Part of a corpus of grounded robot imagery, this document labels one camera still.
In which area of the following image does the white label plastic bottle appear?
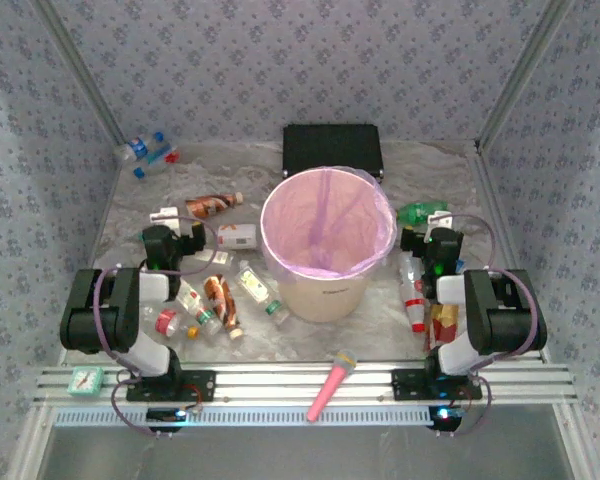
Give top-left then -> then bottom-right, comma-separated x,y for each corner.
214,223 -> 259,250

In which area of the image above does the clear bottle red label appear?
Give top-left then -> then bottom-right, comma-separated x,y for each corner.
398,249 -> 427,335

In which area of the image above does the pink toy microphone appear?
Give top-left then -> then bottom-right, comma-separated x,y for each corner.
305,348 -> 359,424

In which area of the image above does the pink-lined trash bin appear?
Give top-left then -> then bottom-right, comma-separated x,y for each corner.
258,167 -> 399,279

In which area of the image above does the aluminium mounting rail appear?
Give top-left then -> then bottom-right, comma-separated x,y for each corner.
34,362 -> 579,406

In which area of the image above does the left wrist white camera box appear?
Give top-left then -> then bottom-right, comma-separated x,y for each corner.
148,207 -> 180,226

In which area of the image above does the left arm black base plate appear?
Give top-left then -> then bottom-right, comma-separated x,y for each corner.
125,369 -> 217,404

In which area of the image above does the green plastic bottle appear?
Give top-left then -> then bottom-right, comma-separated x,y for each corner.
396,199 -> 450,226

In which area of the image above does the slotted grey cable duct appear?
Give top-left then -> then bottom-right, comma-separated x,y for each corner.
54,405 -> 431,427

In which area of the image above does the yellow red label bottle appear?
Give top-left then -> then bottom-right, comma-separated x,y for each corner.
424,301 -> 460,351

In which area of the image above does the clear bottle teal label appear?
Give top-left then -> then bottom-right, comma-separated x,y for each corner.
132,142 -> 174,180

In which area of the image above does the black flat box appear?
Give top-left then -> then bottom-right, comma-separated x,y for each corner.
281,123 -> 385,180

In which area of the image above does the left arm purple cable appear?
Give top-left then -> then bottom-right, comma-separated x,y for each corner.
95,214 -> 220,439

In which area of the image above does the clear bottle yellow-green label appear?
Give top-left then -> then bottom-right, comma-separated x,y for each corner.
235,259 -> 291,326

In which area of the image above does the aluminium frame post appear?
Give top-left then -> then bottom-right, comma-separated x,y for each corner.
32,0 -> 129,149
474,0 -> 576,151

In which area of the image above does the brown orange label bottle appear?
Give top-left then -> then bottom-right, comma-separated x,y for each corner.
202,273 -> 245,341
184,191 -> 245,220

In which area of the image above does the small mint green clock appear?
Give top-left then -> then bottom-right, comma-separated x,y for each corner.
67,365 -> 105,399

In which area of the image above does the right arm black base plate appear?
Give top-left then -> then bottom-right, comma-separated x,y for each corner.
390,368 -> 484,402

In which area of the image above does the clear bottle blue-red label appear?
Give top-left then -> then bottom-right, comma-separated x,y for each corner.
114,130 -> 166,162

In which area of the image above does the clear bottle green-white label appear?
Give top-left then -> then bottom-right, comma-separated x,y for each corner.
174,277 -> 221,335

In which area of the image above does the pink label bottle orange cap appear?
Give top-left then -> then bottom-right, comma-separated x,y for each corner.
142,299 -> 201,346

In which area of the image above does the beige plastic waste bin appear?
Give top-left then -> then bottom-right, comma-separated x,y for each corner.
274,262 -> 379,324

